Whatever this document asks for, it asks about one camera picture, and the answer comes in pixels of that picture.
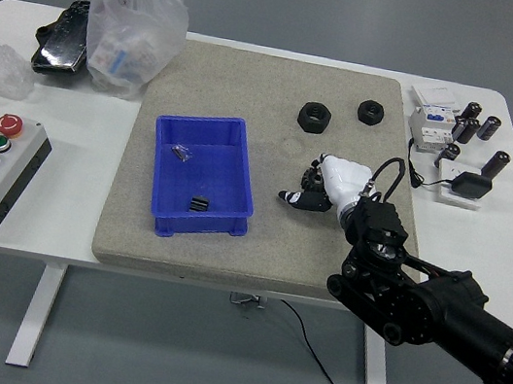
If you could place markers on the black cylindrical capacitor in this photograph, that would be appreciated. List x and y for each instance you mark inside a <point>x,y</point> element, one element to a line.
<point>458,127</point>
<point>496,164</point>
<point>473,111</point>
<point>448,154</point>
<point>489,127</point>
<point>469,131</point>

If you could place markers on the blue plastic box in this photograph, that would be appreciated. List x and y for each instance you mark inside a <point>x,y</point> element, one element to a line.
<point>202,163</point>

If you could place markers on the metal bracket under table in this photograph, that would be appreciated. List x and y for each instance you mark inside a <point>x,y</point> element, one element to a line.
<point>247,299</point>

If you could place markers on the clear plastic bag with parts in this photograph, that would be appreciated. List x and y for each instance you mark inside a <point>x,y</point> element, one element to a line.
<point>129,38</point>

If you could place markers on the white flat switch plate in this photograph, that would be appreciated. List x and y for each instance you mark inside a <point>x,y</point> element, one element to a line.
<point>433,94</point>

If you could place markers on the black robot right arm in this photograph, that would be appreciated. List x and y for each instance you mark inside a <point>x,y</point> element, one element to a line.
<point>444,307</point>

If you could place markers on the white power socket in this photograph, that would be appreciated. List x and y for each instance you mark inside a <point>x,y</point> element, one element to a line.
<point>450,167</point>

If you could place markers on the white circuit breaker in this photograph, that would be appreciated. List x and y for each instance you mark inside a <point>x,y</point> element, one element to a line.
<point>427,129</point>

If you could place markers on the glossy black pouch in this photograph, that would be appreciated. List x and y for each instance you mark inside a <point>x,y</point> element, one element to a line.
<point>62,43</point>

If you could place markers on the small black gear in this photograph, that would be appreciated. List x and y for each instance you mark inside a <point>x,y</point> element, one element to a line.
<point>199,204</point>

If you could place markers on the grey-brown mat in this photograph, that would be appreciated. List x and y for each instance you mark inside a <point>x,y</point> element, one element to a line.
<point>247,249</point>

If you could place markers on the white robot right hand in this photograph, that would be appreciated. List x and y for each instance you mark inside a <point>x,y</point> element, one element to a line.
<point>344,179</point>

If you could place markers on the black power adapter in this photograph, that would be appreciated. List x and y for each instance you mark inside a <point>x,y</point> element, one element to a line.
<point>472,185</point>

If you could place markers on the large black gear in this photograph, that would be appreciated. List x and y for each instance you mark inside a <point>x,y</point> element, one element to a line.
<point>309,177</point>

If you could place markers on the small clear screw packet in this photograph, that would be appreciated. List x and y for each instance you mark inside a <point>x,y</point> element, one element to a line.
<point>180,153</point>

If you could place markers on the small black hex nut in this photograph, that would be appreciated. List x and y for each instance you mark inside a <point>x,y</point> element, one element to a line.
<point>371,112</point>

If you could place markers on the large black hex nut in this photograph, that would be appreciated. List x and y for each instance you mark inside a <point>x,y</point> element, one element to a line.
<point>313,117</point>

